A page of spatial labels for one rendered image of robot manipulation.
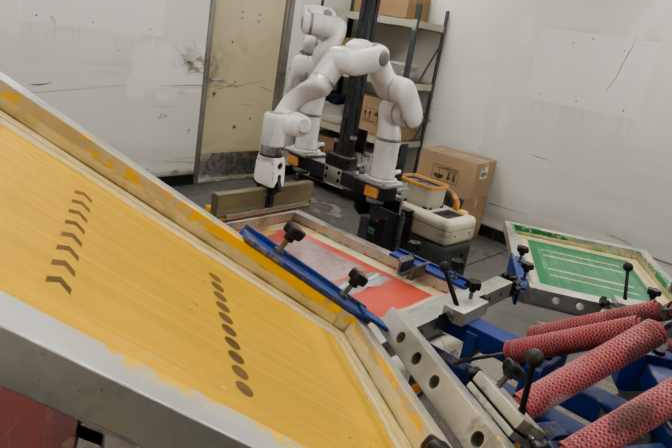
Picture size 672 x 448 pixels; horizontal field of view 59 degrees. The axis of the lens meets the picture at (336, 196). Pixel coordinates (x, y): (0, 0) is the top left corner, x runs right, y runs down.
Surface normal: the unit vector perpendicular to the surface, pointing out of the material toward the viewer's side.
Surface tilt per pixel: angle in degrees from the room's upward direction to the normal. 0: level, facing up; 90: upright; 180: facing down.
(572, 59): 90
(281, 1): 90
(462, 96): 90
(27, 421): 0
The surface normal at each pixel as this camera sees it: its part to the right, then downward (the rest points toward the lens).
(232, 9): 0.73, 0.30
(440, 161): -0.61, 0.10
